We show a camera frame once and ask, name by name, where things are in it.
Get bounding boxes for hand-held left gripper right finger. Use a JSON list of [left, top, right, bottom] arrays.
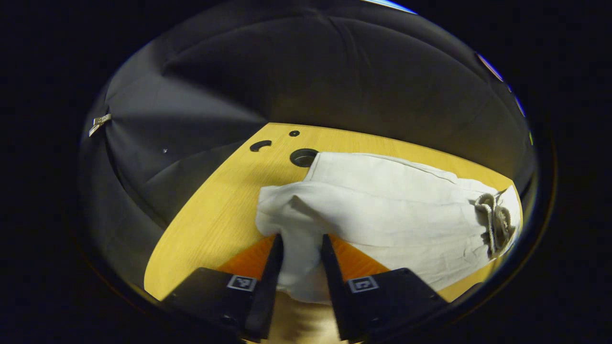
[[320, 233, 451, 343]]

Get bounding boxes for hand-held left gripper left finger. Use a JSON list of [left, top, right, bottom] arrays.
[[160, 233, 284, 343]]

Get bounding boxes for white jeans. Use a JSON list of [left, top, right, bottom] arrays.
[[255, 152, 523, 305]]

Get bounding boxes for black backdrop cloth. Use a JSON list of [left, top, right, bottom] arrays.
[[79, 0, 537, 290]]

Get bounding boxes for white cloth clip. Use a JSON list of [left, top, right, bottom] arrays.
[[88, 113, 113, 138]]

